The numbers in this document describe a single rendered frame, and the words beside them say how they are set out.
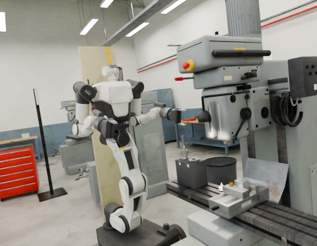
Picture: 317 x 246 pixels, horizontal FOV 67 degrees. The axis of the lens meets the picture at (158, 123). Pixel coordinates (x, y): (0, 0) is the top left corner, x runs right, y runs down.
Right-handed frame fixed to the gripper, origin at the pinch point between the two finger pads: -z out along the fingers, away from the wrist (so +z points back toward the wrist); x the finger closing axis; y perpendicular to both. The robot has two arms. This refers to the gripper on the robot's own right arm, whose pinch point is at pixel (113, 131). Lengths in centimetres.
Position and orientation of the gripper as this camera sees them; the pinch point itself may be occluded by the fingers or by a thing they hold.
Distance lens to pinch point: 134.8
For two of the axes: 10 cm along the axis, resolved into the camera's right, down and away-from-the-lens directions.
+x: 1.2, -9.7, -2.3
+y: 8.0, -0.4, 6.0
